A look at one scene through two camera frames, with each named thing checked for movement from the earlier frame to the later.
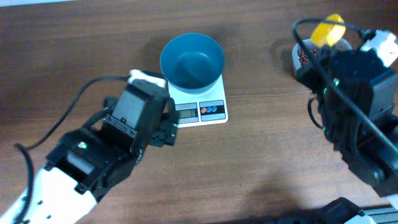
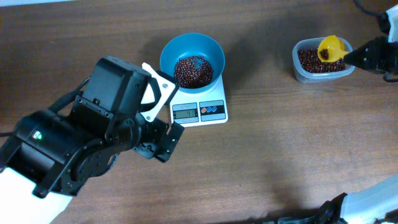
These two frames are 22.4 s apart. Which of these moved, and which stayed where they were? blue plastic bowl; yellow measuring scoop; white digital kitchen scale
Moved: yellow measuring scoop
Stayed: white digital kitchen scale; blue plastic bowl
